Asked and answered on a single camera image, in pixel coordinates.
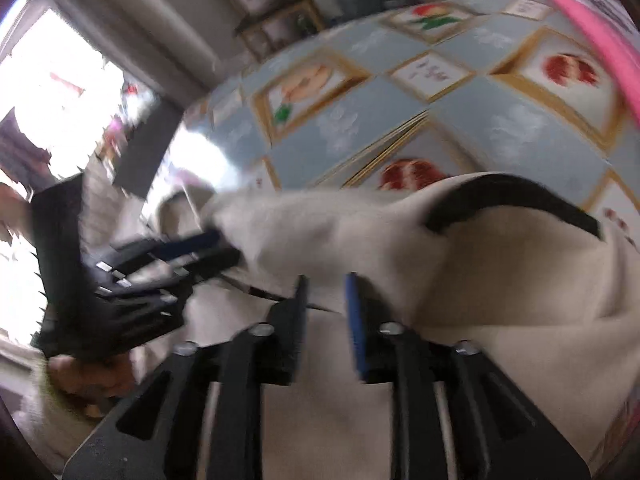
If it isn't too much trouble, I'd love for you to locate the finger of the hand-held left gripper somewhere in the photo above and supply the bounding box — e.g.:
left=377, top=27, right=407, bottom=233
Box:
left=94, top=246, right=243, bottom=306
left=106, top=230, right=224, bottom=265

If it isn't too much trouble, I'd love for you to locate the blue printed tablecloth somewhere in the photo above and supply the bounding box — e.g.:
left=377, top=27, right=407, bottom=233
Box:
left=165, top=0, right=640, bottom=286

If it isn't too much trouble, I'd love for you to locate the wooden chair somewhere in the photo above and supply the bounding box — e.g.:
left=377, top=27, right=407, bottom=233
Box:
left=234, top=0, right=328, bottom=63

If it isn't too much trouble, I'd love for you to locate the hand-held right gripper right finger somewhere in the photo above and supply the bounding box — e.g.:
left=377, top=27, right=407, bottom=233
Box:
left=345, top=272, right=592, bottom=480

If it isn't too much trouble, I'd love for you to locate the person's left hand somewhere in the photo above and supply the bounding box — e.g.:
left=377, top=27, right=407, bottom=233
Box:
left=46, top=351, right=135, bottom=413

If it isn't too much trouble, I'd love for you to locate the cream garment with black stripes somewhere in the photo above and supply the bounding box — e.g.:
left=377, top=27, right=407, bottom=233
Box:
left=30, top=172, right=640, bottom=480

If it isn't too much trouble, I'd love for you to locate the dark grey panel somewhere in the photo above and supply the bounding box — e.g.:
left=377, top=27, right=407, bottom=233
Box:
left=114, top=94, right=185, bottom=202

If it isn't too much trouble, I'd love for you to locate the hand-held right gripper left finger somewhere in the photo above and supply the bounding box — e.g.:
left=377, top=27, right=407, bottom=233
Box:
left=62, top=275, right=310, bottom=480

